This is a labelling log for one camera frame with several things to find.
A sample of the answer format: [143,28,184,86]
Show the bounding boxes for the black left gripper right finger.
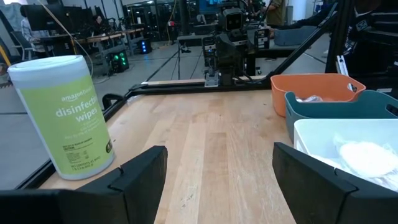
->
[272,142,398,224]

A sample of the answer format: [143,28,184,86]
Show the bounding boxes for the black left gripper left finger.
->
[0,145,169,224]

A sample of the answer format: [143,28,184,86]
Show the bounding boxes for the clear bag of cotton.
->
[310,133,398,191]

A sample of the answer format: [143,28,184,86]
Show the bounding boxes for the white plastic bin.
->
[294,118,398,192]

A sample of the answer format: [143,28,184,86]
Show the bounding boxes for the computer tower blue lights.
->
[136,39,153,55]

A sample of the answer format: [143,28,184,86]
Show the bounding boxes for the orange plastic bin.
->
[270,73,367,118]

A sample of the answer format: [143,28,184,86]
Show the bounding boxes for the teal plastic bin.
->
[284,90,398,142]

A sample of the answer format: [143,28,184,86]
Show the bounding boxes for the crumpled clear plastic bag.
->
[295,95,324,103]

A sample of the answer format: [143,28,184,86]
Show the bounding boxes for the green disinfecting wipes canister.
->
[7,55,116,180]

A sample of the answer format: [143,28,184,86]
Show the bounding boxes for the computer tower green lights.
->
[107,49,130,74]

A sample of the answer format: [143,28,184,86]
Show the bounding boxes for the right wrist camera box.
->
[223,8,245,32]

